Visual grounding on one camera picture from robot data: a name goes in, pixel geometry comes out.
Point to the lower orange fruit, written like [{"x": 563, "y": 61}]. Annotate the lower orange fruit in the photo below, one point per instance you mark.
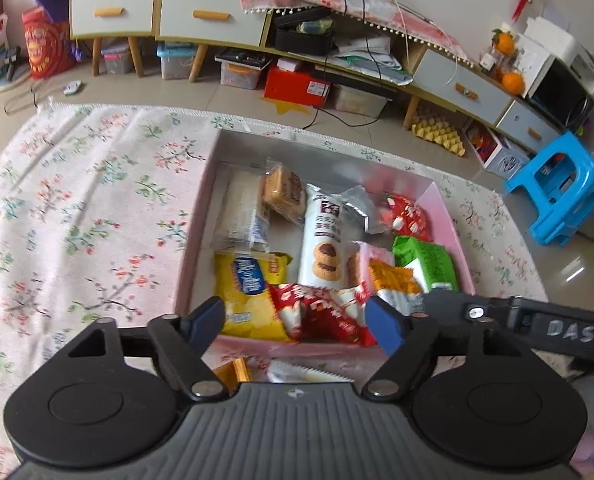
[{"x": 513, "y": 83}]

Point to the upper orange fruit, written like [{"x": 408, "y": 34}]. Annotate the upper orange fruit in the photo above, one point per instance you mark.
[{"x": 503, "y": 42}]

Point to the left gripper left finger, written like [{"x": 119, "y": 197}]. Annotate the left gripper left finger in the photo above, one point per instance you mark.
[{"x": 179, "y": 344}]

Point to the orange white snack packet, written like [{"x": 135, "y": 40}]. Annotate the orange white snack packet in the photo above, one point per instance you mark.
[{"x": 396, "y": 286}]

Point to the pink floral cabinet cloth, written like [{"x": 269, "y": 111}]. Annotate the pink floral cabinet cloth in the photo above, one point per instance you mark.
[{"x": 384, "y": 14}]

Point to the clear wafer snack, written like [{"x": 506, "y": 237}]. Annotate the clear wafer snack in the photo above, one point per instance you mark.
[{"x": 243, "y": 221}]

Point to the brown cracker packet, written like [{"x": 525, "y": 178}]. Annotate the brown cracker packet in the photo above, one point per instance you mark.
[{"x": 284, "y": 191}]

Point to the white microwave oven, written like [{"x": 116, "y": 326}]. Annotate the white microwave oven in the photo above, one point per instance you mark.
[{"x": 558, "y": 73}]

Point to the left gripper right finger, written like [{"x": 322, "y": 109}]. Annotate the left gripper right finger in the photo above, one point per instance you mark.
[{"x": 408, "y": 342}]

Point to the white chocolate cookie packet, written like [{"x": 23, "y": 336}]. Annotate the white chocolate cookie packet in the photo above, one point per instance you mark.
[{"x": 330, "y": 237}]

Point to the floral white tablecloth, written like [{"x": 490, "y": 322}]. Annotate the floral white tablecloth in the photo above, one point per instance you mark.
[{"x": 97, "y": 204}]

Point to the white power adapter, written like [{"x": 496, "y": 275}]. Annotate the white power adapter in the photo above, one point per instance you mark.
[{"x": 72, "y": 88}]

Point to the pink cardboard box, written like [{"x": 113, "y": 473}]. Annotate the pink cardboard box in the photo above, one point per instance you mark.
[{"x": 334, "y": 173}]

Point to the blue lid storage bin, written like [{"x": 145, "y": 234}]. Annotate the blue lid storage bin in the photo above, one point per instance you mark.
[{"x": 176, "y": 59}]

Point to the yellow biscuit packet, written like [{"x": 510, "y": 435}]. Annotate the yellow biscuit packet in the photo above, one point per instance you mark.
[{"x": 242, "y": 281}]

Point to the yellow egg tray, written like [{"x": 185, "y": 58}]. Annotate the yellow egg tray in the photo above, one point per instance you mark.
[{"x": 435, "y": 128}]

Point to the gold snack bar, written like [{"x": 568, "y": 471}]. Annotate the gold snack bar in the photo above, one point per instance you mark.
[{"x": 233, "y": 373}]

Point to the green snack packet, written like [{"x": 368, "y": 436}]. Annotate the green snack packet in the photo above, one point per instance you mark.
[{"x": 431, "y": 265}]

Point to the orange fruit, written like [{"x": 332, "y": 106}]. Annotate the orange fruit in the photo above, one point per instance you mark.
[
  {"x": 503, "y": 42},
  {"x": 513, "y": 83}
]

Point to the red cardboard box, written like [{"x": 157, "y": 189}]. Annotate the red cardboard box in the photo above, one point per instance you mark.
[{"x": 296, "y": 87}]

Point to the wooden tv cabinet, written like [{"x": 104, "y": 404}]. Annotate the wooden tv cabinet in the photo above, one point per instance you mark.
[{"x": 377, "y": 42}]

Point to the black storage basket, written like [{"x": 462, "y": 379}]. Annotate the black storage basket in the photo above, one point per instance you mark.
[{"x": 307, "y": 31}]

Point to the red candy packet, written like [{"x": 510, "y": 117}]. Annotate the red candy packet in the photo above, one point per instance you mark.
[{"x": 318, "y": 314}]

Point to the red strawberry snack packet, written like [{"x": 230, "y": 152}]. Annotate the red strawberry snack packet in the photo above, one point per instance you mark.
[{"x": 405, "y": 218}]

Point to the clear bin with keyboard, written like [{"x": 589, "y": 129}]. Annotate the clear bin with keyboard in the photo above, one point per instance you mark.
[{"x": 241, "y": 68}]

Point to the red festive bag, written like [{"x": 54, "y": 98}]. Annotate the red festive bag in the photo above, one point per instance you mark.
[{"x": 48, "y": 44}]

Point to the blue plastic stool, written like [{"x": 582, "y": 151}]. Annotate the blue plastic stool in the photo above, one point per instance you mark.
[{"x": 559, "y": 181}]

